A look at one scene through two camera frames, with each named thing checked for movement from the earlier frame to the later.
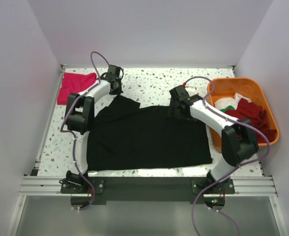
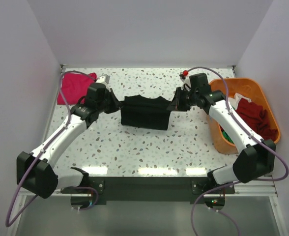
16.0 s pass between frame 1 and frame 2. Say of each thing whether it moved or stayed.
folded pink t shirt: stayed
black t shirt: moved
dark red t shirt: stayed
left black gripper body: moved
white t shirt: stayed
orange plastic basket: stayed
